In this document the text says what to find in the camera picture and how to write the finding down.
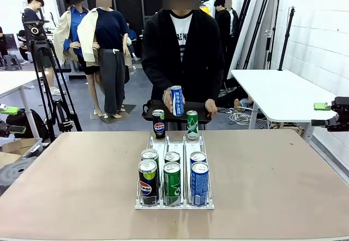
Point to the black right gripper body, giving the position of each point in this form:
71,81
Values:
346,115

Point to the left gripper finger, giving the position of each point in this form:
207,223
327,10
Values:
9,109
11,129

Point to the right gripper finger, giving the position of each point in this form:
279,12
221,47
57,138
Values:
320,122
321,106

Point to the dark brown serving tray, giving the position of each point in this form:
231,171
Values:
195,106

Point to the blue Pocari Sweat can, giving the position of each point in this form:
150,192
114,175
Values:
199,186
197,157
177,102

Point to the black Pepsi can lime band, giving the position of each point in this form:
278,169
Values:
148,189
150,154

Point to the person's left forearm black sleeve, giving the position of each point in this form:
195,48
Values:
216,88

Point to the person's right forearm black sleeve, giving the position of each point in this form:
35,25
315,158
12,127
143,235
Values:
155,80

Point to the seated person in black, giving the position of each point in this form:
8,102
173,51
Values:
2,42

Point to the seated person striped shirt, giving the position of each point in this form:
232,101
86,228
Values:
22,42

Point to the person sitting on floor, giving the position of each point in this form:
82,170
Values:
231,93

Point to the person wearing black beret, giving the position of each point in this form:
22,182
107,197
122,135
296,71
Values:
30,14

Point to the person in black cardigan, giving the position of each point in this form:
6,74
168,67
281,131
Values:
196,61

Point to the seated person in blue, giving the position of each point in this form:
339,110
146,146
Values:
132,35

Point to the person's left hand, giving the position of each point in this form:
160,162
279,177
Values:
211,108

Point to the person's right hand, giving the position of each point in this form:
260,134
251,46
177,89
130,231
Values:
167,99

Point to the open cardboard box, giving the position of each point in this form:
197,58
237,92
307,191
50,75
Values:
19,147

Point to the black backpack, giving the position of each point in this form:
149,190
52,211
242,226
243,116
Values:
35,126

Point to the white table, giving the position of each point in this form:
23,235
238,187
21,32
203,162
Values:
272,93
13,81

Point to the flat cardboard sheet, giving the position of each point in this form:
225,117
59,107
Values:
8,159

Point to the grey plastic stool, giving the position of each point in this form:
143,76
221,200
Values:
12,61

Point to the black light stand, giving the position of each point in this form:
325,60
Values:
286,38

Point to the thin black stand pole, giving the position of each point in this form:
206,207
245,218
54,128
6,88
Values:
275,20

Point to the black leaning pole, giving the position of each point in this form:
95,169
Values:
247,17
258,20

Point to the mannequin with black hat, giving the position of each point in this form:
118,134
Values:
77,20

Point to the green Chilsung cider can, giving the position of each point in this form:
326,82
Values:
192,126
172,156
171,186

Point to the bystander in black clothes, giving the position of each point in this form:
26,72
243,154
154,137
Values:
222,23

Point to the mannequin navy top grey trousers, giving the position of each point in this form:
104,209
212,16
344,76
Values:
109,25

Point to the white can dispenser rack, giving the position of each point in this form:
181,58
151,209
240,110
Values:
177,145

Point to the black Pepsi can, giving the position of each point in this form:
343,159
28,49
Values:
159,126

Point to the mannequin with bucket hat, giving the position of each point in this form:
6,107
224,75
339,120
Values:
210,5

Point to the black round base plate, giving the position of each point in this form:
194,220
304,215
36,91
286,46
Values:
13,174

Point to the black camera tripod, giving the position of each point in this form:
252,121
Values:
39,47

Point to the dark mannequin base plate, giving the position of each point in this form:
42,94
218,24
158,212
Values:
128,108

